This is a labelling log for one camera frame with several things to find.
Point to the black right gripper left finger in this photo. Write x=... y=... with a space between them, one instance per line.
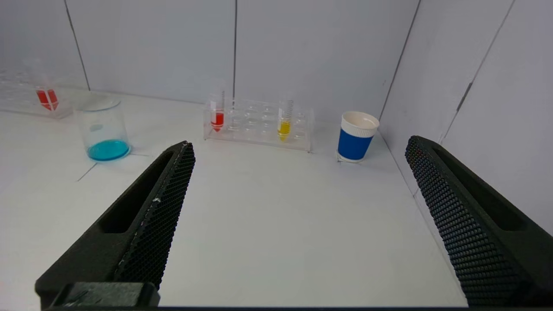
x=142 y=224

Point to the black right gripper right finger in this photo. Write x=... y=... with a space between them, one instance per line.
x=475 y=224

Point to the clear glass beaker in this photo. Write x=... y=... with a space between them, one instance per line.
x=106 y=149

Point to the red pigment test tube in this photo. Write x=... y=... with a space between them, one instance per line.
x=46 y=98
x=217 y=119

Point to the clear acrylic test tube rack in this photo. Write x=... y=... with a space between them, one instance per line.
x=17 y=97
x=259 y=125

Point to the yellow pigment test tube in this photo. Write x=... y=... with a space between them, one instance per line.
x=284 y=128

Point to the blue sleeved white paper cup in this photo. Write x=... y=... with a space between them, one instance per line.
x=355 y=144

